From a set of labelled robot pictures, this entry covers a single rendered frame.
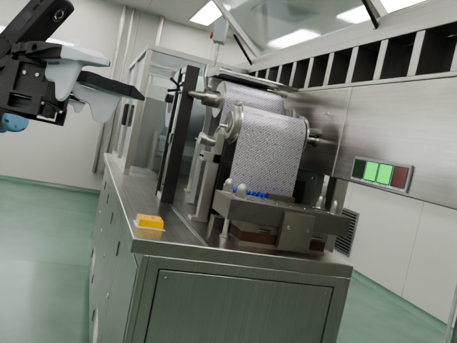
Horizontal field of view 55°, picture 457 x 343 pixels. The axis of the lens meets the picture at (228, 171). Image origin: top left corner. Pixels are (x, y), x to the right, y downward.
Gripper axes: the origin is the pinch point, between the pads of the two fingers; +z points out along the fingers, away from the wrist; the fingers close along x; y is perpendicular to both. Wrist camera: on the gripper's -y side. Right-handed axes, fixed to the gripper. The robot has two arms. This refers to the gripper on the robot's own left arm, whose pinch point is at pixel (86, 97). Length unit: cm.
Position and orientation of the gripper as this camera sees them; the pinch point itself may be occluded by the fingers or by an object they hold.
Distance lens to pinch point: 177.2
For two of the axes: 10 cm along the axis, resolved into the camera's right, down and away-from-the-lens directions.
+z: 6.7, 0.9, 7.3
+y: -3.0, 9.4, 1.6
